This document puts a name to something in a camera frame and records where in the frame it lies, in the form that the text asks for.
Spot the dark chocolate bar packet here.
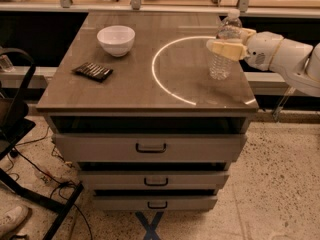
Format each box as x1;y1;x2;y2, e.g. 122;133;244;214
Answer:
72;62;113;83

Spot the clear plastic water bottle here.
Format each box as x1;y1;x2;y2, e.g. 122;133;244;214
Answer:
206;9;242;80

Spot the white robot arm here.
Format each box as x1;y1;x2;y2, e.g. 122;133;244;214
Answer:
206;28;320;97

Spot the black floor cable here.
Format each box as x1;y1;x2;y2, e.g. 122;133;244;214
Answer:
6;127;93;240

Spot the grey drawer cabinet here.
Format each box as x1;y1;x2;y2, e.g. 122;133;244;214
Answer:
37;12;258;198

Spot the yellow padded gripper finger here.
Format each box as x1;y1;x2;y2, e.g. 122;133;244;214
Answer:
206;39;248;61
240;28;257;44

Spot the metal shelf rail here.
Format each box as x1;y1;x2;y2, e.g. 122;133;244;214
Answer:
0;0;320;18

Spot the top grey drawer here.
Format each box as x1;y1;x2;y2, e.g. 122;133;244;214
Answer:
55;134;246;163

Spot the middle grey drawer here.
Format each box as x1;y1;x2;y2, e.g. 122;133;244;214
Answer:
78;171;229;190

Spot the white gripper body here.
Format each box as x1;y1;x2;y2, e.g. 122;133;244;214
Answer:
245;31;284;71

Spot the white ceramic bowl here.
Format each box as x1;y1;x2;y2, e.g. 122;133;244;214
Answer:
97;25;135;57

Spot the grey drawer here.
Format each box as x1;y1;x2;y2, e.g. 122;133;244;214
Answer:
78;171;229;190
55;134;246;163
93;196;217;211

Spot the bottom grey drawer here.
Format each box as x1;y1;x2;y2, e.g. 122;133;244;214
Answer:
93;196;217;211

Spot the black metal chair frame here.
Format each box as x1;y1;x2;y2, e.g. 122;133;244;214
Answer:
0;47;85;240

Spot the white sneaker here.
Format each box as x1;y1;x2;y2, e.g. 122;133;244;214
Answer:
0;205;29;237

